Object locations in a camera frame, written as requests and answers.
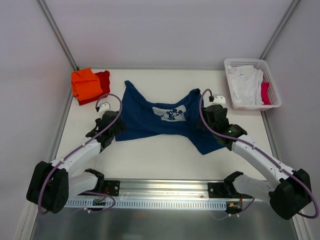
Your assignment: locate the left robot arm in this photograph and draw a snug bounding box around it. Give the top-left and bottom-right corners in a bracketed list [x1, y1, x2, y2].
[26, 110, 127, 214]

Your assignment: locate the aluminium corner post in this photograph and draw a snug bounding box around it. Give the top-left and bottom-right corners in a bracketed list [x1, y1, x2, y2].
[36, 0, 79, 71]
[259, 0, 302, 60]

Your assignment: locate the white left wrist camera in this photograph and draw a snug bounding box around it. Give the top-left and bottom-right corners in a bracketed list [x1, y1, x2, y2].
[95, 101, 111, 117]

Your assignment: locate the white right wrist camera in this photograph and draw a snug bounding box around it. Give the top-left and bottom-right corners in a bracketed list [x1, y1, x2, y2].
[208, 94, 226, 106]

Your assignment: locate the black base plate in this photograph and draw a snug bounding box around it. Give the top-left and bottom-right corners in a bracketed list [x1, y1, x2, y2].
[98, 180, 121, 197]
[207, 182, 231, 199]

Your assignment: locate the orange folded t shirt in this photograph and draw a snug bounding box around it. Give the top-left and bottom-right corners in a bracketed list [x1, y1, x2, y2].
[71, 68, 103, 101]

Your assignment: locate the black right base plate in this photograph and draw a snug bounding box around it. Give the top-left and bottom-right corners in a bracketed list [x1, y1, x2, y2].
[207, 182, 231, 199]

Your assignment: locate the aluminium front rail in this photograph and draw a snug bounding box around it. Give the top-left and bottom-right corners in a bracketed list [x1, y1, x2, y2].
[64, 178, 266, 202]

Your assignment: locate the white plastic basket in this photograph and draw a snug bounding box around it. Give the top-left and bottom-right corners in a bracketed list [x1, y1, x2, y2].
[224, 58, 282, 111]

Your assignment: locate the left aluminium corner post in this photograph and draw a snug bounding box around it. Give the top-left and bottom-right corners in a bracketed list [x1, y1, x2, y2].
[36, 0, 79, 71]

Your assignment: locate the white t shirt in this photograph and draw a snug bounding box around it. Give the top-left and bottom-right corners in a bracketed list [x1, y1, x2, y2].
[227, 65, 263, 105]

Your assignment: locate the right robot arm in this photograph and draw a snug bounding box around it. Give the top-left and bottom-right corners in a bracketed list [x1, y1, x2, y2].
[199, 104, 313, 220]

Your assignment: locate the white slotted cable duct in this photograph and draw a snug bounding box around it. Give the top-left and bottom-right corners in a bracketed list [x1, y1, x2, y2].
[65, 197, 227, 211]

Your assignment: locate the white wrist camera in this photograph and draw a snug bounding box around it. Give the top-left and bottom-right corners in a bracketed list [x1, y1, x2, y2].
[95, 101, 111, 117]
[208, 94, 226, 106]

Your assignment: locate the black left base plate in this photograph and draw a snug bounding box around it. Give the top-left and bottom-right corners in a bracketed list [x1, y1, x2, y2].
[98, 180, 121, 197]

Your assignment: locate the right aluminium corner post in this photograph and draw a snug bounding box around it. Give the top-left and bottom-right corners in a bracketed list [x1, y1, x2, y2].
[259, 0, 302, 60]

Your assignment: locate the pink t shirt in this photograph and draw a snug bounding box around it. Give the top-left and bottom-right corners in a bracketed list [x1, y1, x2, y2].
[261, 82, 271, 105]

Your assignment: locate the red folded t shirt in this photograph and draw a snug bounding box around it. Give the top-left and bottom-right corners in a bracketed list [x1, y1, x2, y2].
[78, 70, 110, 106]

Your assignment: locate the blue printed t shirt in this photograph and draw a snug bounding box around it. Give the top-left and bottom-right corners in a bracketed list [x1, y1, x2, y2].
[115, 80, 224, 155]

